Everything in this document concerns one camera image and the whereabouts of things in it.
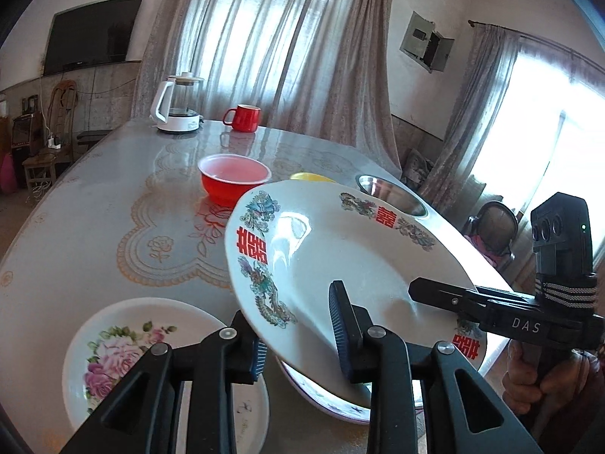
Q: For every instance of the narrow beige lace curtain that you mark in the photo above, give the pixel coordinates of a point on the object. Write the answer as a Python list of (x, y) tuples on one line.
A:
[(477, 104)]

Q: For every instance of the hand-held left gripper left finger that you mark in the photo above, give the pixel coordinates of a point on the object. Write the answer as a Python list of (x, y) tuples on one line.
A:
[(257, 354)]

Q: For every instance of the printed bag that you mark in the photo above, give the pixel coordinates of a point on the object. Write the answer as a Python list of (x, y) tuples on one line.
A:
[(418, 168)]

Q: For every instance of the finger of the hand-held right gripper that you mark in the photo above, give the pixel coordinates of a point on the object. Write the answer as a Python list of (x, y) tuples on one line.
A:
[(510, 295), (439, 295)]

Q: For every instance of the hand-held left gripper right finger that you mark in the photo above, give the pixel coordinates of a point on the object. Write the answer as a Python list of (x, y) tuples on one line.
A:
[(338, 321)]

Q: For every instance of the stainless steel bowl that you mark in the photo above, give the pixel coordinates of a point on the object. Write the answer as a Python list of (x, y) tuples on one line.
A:
[(397, 196)]

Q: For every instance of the floral lace table mat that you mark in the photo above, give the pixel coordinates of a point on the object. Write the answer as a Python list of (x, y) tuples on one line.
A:
[(156, 246)]

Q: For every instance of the red plastic bowl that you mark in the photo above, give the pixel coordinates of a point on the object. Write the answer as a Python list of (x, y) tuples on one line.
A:
[(231, 184)]

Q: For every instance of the white plate with purple rim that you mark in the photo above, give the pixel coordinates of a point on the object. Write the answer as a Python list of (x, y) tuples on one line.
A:
[(321, 399)]

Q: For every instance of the dark chair with woven back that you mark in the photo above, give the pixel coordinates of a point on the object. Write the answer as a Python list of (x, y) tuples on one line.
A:
[(496, 224)]

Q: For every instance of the bright window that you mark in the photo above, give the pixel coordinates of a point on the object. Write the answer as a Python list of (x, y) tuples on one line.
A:
[(557, 142)]

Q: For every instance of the red mug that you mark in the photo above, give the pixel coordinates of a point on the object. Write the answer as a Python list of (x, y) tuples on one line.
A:
[(246, 119)]

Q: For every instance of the wide beige lace curtain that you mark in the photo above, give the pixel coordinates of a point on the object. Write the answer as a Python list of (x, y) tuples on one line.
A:
[(283, 47)]

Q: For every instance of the person's right hand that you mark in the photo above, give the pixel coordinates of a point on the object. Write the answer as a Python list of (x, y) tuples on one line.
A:
[(562, 388)]

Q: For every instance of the white rose print plate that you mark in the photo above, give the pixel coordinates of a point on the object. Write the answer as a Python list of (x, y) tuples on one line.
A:
[(142, 331)]

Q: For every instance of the large white dragon print plate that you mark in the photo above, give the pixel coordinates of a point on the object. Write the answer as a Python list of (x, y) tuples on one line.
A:
[(331, 246)]

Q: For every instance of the white glass electric kettle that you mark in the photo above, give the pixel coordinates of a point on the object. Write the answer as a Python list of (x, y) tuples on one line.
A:
[(182, 104)]

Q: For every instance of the yellow bowl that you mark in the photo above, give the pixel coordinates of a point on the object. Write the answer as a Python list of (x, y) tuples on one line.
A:
[(312, 178)]

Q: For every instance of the grey wall electrical box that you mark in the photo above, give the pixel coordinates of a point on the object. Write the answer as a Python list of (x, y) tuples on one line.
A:
[(418, 38)]

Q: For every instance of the red seat cushion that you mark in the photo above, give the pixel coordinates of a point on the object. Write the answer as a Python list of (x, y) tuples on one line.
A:
[(489, 253)]

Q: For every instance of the black wall television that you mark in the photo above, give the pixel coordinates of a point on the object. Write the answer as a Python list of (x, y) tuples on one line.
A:
[(90, 35)]

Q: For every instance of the light wooden chair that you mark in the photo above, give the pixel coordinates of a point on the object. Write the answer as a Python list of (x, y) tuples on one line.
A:
[(47, 158)]

